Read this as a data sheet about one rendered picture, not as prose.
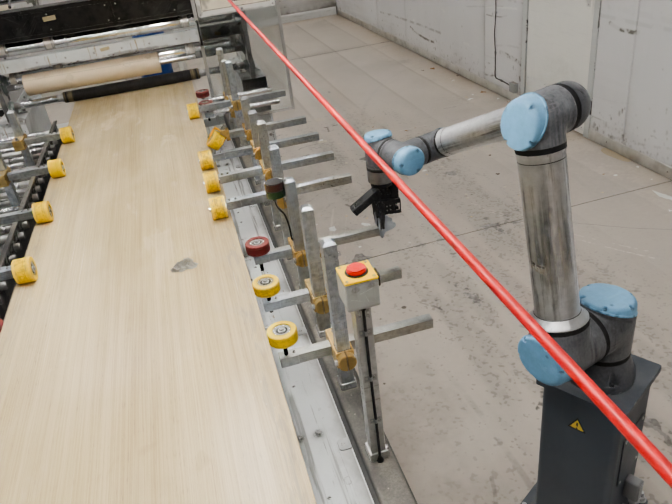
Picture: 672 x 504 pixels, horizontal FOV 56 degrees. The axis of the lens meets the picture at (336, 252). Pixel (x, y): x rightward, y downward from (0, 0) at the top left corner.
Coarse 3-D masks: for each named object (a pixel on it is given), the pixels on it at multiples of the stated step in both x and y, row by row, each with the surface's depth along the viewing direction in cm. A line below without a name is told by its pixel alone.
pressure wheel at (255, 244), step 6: (252, 240) 210; (258, 240) 208; (264, 240) 208; (246, 246) 206; (252, 246) 205; (258, 246) 205; (264, 246) 206; (246, 252) 209; (252, 252) 206; (258, 252) 205; (264, 252) 206
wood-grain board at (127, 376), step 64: (128, 128) 331; (192, 128) 319; (64, 192) 265; (128, 192) 258; (192, 192) 250; (64, 256) 216; (128, 256) 211; (192, 256) 206; (64, 320) 182; (128, 320) 178; (192, 320) 175; (256, 320) 171; (0, 384) 160; (64, 384) 157; (128, 384) 154; (192, 384) 152; (256, 384) 149; (0, 448) 140; (64, 448) 138; (128, 448) 136; (192, 448) 134; (256, 448) 132
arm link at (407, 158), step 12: (384, 144) 196; (396, 144) 193; (408, 144) 192; (420, 144) 193; (384, 156) 195; (396, 156) 190; (408, 156) 189; (420, 156) 191; (396, 168) 192; (408, 168) 191; (420, 168) 193
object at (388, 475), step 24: (240, 144) 343; (264, 216) 272; (288, 264) 233; (312, 312) 206; (312, 336) 196; (336, 384) 175; (360, 408) 166; (360, 432) 159; (384, 432) 159; (360, 456) 154; (384, 480) 146
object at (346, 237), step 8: (344, 232) 216; (352, 232) 216; (360, 232) 215; (368, 232) 216; (376, 232) 217; (320, 240) 213; (336, 240) 214; (344, 240) 215; (352, 240) 216; (280, 248) 212; (288, 248) 211; (264, 256) 209; (272, 256) 210; (280, 256) 211; (288, 256) 212; (256, 264) 210
